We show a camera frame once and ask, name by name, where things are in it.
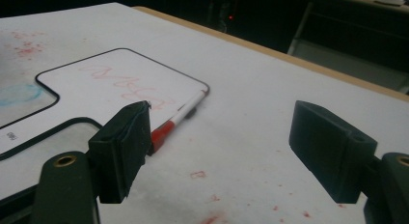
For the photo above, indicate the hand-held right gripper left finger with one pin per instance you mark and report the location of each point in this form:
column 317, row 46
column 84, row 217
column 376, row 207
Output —
column 122, row 146

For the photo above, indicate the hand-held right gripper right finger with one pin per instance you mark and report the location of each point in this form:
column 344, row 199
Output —
column 331, row 153

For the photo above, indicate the white marker pen red cap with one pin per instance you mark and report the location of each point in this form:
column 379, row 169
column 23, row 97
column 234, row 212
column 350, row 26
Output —
column 162, row 134

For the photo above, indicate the white paddle whiteboard black edge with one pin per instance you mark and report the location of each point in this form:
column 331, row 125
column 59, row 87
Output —
column 106, row 89

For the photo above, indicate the white table cover sheet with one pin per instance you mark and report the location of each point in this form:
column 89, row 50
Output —
column 257, row 105

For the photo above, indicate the white-framed desk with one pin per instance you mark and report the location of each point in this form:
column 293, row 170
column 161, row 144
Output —
column 302, row 24

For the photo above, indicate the white papers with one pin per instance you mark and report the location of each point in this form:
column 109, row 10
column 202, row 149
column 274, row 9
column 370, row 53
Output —
column 389, row 0

